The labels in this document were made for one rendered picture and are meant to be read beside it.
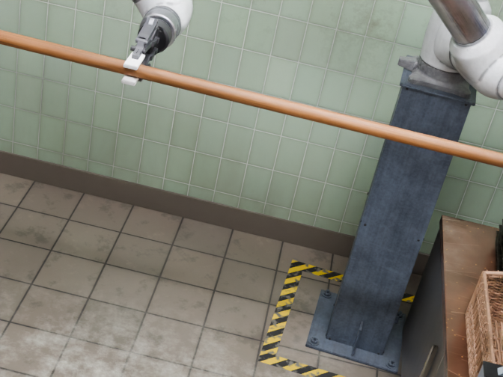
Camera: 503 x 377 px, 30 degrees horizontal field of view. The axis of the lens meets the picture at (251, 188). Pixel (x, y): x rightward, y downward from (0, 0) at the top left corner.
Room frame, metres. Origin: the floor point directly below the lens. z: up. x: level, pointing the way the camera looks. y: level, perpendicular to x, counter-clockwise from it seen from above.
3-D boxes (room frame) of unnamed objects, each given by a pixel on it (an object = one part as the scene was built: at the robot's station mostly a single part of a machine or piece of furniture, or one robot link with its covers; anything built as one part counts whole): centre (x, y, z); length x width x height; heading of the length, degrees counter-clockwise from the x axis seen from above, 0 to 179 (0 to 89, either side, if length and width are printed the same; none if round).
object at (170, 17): (2.04, 0.29, 1.19); 0.09 x 0.06 x 0.09; 87
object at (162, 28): (1.96, 0.30, 1.19); 0.09 x 0.07 x 0.08; 177
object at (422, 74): (2.55, -0.45, 1.03); 0.22 x 0.18 x 0.06; 83
